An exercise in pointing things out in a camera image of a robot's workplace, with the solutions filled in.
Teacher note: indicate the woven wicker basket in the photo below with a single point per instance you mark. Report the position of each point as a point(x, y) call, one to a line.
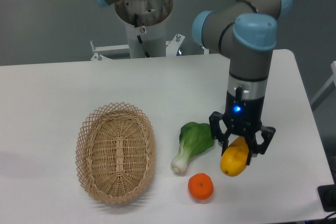
point(115, 153)

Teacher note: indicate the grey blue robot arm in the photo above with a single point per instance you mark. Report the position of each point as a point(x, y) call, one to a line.
point(245, 33)

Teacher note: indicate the orange tangerine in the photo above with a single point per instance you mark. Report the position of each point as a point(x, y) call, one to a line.
point(200, 186)

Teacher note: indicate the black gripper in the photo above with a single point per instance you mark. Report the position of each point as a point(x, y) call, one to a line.
point(242, 113)

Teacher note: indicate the white frame at right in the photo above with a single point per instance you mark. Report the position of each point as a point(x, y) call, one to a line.
point(325, 90)

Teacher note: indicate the green bok choy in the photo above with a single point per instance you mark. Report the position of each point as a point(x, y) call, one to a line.
point(194, 140)

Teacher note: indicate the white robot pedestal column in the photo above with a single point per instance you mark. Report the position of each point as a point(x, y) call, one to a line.
point(144, 20)

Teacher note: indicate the black device at edge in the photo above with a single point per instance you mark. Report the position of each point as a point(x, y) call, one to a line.
point(327, 197)

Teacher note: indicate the white metal base frame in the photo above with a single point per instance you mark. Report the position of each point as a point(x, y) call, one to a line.
point(173, 48)

